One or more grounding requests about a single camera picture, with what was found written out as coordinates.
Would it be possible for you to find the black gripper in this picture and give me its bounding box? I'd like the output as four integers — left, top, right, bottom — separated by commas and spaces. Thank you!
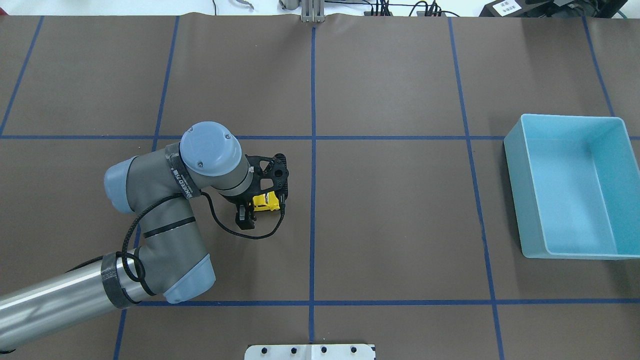
220, 186, 261, 231

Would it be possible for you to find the yellow beetle toy car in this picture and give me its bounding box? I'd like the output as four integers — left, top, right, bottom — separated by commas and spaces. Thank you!
252, 191, 281, 212

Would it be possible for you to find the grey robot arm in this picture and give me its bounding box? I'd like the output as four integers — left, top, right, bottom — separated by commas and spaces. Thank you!
1, 121, 262, 354

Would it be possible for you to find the light blue plastic bin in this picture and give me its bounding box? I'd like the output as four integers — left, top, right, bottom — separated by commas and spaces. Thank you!
503, 114, 640, 260

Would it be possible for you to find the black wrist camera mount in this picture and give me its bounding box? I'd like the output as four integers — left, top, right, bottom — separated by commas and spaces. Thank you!
246, 153, 290, 210

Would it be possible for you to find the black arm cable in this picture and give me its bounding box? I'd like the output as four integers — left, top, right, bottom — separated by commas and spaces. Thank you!
122, 190, 286, 305

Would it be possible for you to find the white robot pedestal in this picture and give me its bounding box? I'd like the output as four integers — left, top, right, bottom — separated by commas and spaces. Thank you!
244, 343, 377, 360

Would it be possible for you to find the aluminium frame post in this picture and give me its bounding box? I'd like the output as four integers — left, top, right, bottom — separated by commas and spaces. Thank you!
299, 0, 326, 23

